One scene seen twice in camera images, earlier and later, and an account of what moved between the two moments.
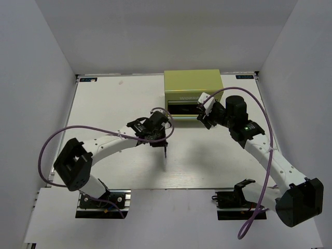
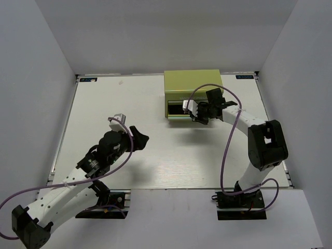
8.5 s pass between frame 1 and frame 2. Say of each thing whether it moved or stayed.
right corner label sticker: stayed
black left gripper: moved
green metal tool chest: stayed
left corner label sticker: stayed
